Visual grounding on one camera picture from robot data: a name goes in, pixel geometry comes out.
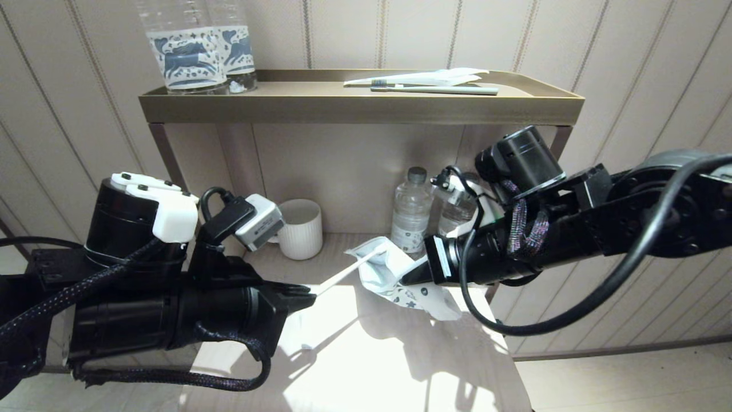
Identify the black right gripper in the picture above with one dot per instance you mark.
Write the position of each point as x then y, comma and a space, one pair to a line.
480, 257

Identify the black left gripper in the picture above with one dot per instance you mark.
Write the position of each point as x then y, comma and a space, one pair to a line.
229, 309

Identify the white horse-print zip pouch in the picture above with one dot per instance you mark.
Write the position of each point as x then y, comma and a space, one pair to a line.
389, 269

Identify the white toothbrush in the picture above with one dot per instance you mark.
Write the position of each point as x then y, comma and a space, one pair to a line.
349, 270

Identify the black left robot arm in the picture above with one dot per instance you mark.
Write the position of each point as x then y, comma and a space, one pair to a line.
120, 320

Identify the small clear water bottle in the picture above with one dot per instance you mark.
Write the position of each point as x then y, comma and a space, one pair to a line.
410, 212
454, 212

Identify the white ribbed ceramic mug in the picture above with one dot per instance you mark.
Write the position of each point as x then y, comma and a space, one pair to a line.
303, 229

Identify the beige open shelf cabinet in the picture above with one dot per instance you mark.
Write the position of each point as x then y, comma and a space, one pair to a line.
354, 166

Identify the brass coloured tray shelf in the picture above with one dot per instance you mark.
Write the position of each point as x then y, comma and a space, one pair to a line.
343, 109

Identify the grey-green toothbrush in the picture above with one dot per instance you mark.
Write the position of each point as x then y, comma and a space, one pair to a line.
452, 90

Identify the white paper wrapper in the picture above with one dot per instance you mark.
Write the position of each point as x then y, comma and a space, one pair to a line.
434, 76

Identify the large bottle horse print label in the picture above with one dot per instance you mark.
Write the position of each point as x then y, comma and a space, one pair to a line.
240, 51
186, 57

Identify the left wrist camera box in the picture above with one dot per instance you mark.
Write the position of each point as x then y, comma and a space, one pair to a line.
263, 220

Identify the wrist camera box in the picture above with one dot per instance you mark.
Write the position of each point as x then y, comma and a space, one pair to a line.
493, 212
263, 220

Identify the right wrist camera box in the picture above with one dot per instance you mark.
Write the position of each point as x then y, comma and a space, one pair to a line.
493, 212

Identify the white dark-framed wall panel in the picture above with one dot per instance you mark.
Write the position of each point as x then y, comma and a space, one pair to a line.
11, 260

